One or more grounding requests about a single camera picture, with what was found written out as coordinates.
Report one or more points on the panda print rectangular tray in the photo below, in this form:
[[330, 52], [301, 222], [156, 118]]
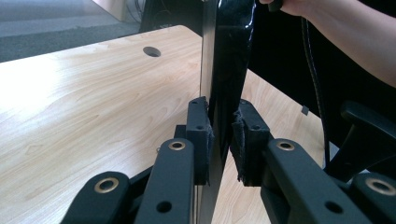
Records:
[[230, 62]]

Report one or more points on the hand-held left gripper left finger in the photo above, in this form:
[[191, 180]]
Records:
[[197, 130]]

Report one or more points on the black office chair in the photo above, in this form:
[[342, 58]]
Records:
[[367, 121]]

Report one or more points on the beige wooden furniture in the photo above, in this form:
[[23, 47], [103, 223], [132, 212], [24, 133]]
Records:
[[115, 7]]

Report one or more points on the grey tape tab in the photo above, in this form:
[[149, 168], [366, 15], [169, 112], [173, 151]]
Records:
[[305, 110]]

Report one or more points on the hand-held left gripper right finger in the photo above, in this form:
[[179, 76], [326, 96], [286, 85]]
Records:
[[252, 146]]

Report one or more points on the black metal stand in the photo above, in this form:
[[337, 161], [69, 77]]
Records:
[[174, 15]]

